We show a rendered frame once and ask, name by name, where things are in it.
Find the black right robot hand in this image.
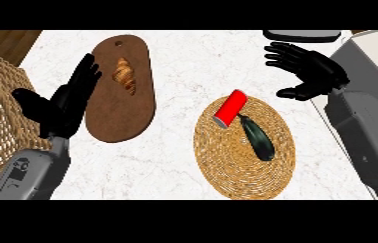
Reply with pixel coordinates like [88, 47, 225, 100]
[263, 41, 352, 102]

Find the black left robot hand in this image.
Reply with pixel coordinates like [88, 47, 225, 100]
[11, 53, 104, 140]

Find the woven wicker tiered shelf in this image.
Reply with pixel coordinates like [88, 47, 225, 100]
[0, 56, 54, 170]

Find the dark green eggplant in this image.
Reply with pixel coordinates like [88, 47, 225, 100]
[238, 114, 278, 162]

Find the round woven wicker placemat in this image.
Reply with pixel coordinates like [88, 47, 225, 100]
[193, 94, 299, 201]

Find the brown wooden cutting board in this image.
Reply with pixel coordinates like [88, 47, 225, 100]
[85, 34, 159, 144]

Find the grey flat appliance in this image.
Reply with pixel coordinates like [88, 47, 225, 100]
[262, 30, 343, 44]

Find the golden croissant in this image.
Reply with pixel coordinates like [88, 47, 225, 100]
[111, 57, 138, 96]

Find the red can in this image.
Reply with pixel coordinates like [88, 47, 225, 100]
[213, 89, 249, 129]

